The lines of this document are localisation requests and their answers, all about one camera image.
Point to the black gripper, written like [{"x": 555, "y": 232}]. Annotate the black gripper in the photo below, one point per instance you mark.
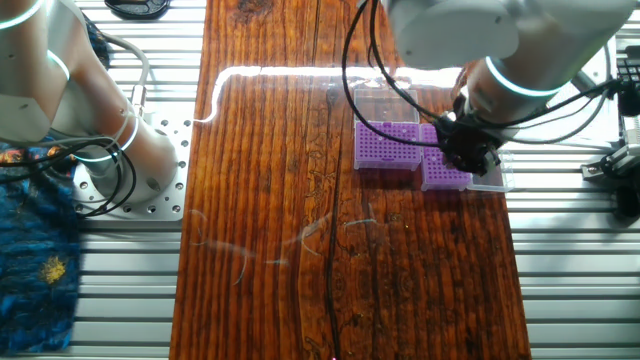
[{"x": 467, "y": 140}]

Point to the purple pipette tip box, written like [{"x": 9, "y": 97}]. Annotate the purple pipette tip box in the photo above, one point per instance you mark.
[
  {"x": 435, "y": 182},
  {"x": 385, "y": 155}
]

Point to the white printed paper sheet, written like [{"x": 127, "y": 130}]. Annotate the white printed paper sheet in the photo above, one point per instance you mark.
[{"x": 600, "y": 125}]

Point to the black keyboard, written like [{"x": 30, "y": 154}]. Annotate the black keyboard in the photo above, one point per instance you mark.
[{"x": 629, "y": 67}]

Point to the brown wooden board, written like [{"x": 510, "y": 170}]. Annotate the brown wooden board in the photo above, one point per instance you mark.
[{"x": 275, "y": 250}]

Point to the black C-clamp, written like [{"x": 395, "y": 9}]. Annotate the black C-clamp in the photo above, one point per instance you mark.
[{"x": 137, "y": 9}]

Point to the blue patterned cloth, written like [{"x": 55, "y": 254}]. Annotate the blue patterned cloth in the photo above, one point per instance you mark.
[{"x": 35, "y": 280}]

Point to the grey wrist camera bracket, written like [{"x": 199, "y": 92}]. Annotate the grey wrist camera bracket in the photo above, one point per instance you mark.
[{"x": 590, "y": 82}]

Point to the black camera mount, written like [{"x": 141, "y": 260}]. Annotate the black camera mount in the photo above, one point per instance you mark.
[{"x": 617, "y": 162}]

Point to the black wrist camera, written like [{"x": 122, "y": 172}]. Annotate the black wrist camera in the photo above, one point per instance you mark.
[{"x": 629, "y": 97}]

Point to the silver perforated base plate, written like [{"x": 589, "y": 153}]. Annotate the silver perforated base plate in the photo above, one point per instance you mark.
[{"x": 170, "y": 207}]

